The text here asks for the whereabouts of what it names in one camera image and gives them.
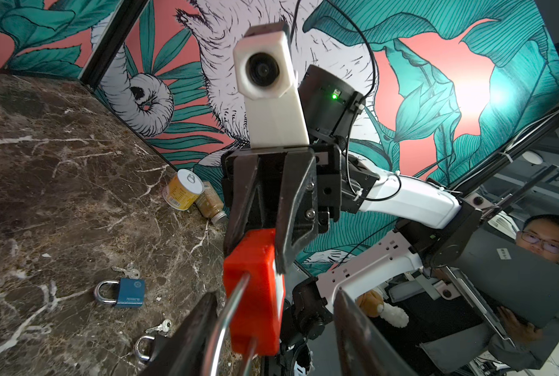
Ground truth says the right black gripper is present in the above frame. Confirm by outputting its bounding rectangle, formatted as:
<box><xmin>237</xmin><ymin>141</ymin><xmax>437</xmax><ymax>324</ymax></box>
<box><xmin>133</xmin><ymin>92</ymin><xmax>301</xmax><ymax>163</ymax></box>
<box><xmin>221</xmin><ymin>144</ymin><xmax>343</xmax><ymax>274</ymax></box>

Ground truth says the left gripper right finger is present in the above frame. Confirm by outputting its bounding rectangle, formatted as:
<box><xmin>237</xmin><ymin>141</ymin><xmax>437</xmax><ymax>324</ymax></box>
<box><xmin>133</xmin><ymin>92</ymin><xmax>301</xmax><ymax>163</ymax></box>
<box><xmin>334</xmin><ymin>290</ymin><xmax>409</xmax><ymax>376</ymax></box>

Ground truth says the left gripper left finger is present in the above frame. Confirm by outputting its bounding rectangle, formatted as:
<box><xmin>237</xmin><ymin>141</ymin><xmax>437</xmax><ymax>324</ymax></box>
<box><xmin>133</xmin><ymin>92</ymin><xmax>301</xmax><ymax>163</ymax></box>
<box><xmin>140</xmin><ymin>292</ymin><xmax>218</xmax><ymax>376</ymax></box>

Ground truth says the small black padlock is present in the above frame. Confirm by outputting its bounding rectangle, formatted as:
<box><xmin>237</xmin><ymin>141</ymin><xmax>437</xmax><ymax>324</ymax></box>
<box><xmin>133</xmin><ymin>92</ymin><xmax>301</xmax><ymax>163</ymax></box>
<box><xmin>133</xmin><ymin>319</ymin><xmax>172</xmax><ymax>364</ymax></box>

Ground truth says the blue padlock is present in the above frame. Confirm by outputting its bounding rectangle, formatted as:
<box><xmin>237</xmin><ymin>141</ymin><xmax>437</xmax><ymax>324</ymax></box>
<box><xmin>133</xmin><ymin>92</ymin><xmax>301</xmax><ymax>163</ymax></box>
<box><xmin>93</xmin><ymin>266</ymin><xmax>146</xmax><ymax>308</ymax></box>

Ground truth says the red padlock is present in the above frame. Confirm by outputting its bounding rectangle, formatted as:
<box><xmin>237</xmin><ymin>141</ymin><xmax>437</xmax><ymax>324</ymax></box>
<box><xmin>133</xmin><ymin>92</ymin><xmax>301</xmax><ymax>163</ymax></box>
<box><xmin>201</xmin><ymin>229</ymin><xmax>286</xmax><ymax>375</ymax></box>

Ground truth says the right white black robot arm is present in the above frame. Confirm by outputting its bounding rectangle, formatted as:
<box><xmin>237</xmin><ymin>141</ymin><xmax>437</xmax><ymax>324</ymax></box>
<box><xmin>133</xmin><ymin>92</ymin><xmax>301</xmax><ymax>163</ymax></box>
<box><xmin>221</xmin><ymin>61</ymin><xmax>480</xmax><ymax>357</ymax></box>

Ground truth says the brown spice jar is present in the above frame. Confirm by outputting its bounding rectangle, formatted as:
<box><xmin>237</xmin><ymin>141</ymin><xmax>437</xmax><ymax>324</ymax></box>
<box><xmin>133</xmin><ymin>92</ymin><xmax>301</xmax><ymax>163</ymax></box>
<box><xmin>195</xmin><ymin>181</ymin><xmax>229</xmax><ymax>226</ymax></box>

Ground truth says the person with glasses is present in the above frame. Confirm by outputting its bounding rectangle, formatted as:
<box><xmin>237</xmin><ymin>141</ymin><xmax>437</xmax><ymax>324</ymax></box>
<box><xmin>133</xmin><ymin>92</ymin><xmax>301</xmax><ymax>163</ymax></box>
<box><xmin>419</xmin><ymin>213</ymin><xmax>559</xmax><ymax>372</ymax></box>

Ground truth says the grey laptop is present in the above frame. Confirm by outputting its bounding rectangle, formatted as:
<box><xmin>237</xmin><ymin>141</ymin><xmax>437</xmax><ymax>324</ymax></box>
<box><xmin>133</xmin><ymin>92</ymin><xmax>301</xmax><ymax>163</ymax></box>
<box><xmin>452</xmin><ymin>229</ymin><xmax>559</xmax><ymax>328</ymax></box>

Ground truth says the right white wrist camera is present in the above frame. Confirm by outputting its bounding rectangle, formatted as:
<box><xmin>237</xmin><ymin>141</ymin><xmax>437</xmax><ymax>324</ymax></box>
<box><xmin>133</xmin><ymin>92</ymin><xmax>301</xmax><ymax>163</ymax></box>
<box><xmin>233</xmin><ymin>22</ymin><xmax>309</xmax><ymax>149</ymax></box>

